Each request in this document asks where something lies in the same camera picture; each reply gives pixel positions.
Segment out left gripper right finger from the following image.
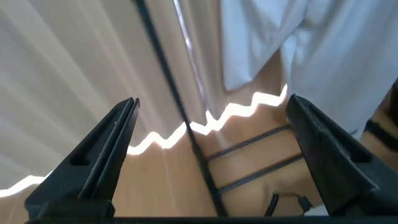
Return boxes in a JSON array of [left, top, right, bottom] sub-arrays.
[[285, 94, 398, 215]]

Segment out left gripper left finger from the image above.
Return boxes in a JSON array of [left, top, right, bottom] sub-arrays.
[[24, 97, 141, 218]]

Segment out pale grey shorts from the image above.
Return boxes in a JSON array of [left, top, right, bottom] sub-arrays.
[[220, 0, 398, 139]]

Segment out black clothes rack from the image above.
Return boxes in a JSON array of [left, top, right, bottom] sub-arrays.
[[132, 0, 398, 218]]

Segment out white power strip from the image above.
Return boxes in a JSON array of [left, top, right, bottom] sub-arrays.
[[303, 203, 330, 217]]

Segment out beige curtain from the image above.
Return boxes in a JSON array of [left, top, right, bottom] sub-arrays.
[[0, 0, 289, 191]]

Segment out black power cord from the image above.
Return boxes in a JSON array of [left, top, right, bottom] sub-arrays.
[[264, 191, 315, 217]]

